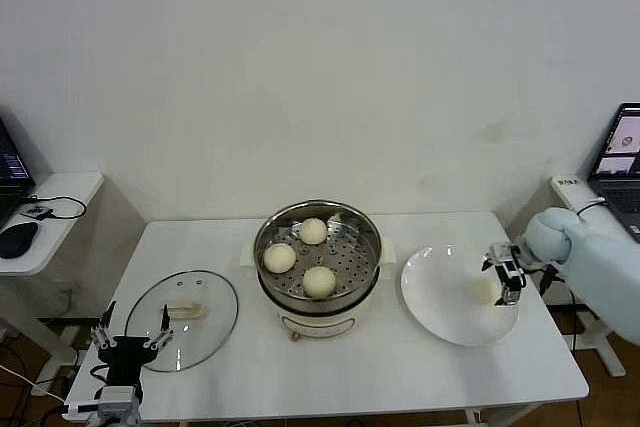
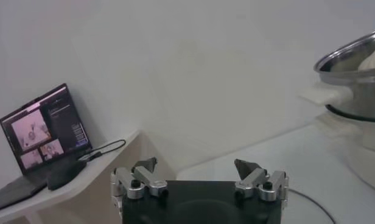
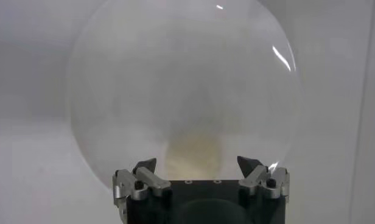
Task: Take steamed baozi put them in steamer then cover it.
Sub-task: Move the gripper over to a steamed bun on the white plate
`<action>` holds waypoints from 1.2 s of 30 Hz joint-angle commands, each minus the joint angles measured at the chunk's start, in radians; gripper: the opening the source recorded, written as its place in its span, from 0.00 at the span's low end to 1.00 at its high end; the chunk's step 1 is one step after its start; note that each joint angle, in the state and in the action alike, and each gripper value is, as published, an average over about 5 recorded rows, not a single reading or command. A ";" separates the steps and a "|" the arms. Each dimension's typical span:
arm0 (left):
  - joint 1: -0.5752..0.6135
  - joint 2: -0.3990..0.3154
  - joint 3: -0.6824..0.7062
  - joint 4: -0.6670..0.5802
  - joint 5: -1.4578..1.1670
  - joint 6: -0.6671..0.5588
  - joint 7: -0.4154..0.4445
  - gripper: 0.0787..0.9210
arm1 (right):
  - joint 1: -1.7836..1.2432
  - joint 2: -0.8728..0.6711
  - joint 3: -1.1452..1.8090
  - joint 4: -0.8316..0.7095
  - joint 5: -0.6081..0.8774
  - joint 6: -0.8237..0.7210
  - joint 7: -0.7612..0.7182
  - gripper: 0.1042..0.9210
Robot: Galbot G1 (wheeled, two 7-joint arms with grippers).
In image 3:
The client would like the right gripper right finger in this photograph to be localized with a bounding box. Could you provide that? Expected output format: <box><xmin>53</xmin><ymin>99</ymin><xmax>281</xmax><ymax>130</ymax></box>
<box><xmin>236</xmin><ymin>155</ymin><xmax>290</xmax><ymax>200</ymax></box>

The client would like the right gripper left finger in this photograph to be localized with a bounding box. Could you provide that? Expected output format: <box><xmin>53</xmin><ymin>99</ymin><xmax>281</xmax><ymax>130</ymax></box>
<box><xmin>112</xmin><ymin>157</ymin><xmax>172</xmax><ymax>208</ymax></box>

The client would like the white round plate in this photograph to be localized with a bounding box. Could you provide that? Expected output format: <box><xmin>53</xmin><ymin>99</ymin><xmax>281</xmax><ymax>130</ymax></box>
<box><xmin>66</xmin><ymin>0</ymin><xmax>304</xmax><ymax>190</ymax></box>

